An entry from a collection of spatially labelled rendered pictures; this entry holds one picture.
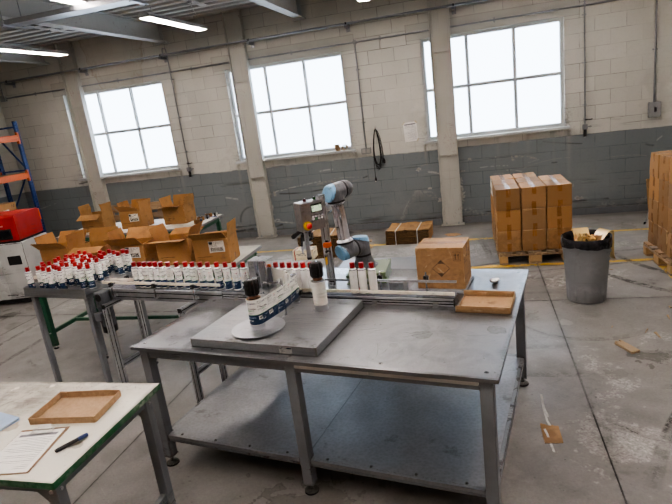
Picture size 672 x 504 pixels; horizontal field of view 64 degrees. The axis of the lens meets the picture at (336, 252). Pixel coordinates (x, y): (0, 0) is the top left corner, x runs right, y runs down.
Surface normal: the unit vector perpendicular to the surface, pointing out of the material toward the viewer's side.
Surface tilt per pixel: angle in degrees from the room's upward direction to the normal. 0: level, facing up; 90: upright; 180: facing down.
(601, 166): 90
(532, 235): 87
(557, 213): 89
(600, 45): 90
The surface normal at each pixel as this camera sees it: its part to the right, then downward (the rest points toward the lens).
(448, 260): -0.37, 0.29
